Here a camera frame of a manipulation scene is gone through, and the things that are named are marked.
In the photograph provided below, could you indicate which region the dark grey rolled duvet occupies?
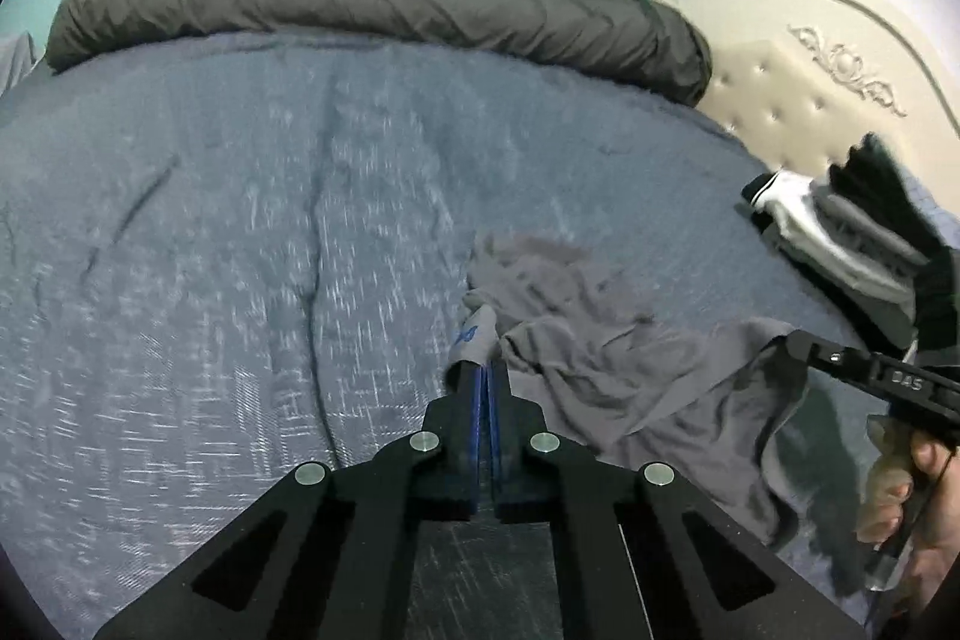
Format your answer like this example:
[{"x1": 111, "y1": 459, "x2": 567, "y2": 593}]
[{"x1": 46, "y1": 0, "x2": 713, "y2": 106}]

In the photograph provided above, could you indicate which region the white black folded garment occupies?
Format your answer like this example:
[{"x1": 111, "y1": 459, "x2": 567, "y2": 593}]
[{"x1": 742, "y1": 170, "x2": 918, "y2": 315}]

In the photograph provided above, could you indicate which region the grey garment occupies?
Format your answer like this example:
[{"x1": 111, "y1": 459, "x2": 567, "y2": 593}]
[
  {"x1": 451, "y1": 234, "x2": 807, "y2": 548},
  {"x1": 812, "y1": 184, "x2": 928, "y2": 268}
]

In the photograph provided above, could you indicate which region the blue patterned bed cover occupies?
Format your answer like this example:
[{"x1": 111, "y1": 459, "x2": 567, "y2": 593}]
[{"x1": 2, "y1": 34, "x2": 854, "y2": 638}]

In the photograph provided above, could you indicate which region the cream tufted headboard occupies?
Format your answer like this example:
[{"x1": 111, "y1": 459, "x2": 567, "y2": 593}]
[{"x1": 658, "y1": 0, "x2": 958, "y2": 209}]

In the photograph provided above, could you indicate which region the grey folded garment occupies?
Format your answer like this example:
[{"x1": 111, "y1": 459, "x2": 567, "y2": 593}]
[{"x1": 812, "y1": 184, "x2": 928, "y2": 268}]

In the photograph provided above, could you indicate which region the light grey sheet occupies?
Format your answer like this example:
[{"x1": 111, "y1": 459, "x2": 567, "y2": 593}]
[{"x1": 0, "y1": 32, "x2": 41, "y2": 94}]

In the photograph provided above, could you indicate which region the right hand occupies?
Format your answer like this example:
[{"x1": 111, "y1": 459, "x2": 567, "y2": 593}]
[{"x1": 856, "y1": 416, "x2": 958, "y2": 617}]

